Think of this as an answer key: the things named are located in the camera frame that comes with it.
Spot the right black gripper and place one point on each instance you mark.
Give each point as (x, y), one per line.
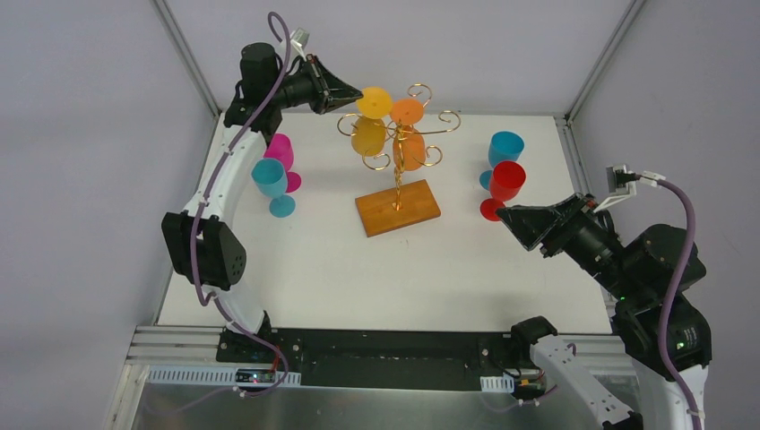
(557, 231)

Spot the orange wine glass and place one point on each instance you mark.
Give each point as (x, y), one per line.
(408, 146)

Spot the gold rack with wooden base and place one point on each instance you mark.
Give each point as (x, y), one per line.
(404, 204)

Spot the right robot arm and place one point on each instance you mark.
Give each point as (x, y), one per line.
(668, 340)

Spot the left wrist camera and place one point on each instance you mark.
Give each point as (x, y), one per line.
(298, 40)

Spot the pink wine glass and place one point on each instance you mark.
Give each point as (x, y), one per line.
(280, 148)

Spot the teal wine glass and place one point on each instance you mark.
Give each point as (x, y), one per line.
(270, 177)

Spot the blue wine glass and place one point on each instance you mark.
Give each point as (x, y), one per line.
(504, 146)

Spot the yellow wine glass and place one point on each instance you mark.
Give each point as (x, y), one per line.
(368, 131)

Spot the red wine glass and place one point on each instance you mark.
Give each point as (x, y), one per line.
(504, 183)

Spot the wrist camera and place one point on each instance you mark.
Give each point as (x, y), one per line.
(621, 184)
(298, 40)

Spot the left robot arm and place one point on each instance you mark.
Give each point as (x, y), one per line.
(200, 240)

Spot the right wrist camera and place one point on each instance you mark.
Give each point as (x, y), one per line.
(621, 184)

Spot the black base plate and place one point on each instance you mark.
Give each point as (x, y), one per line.
(403, 360)

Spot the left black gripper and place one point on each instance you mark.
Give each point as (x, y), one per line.
(317, 85)

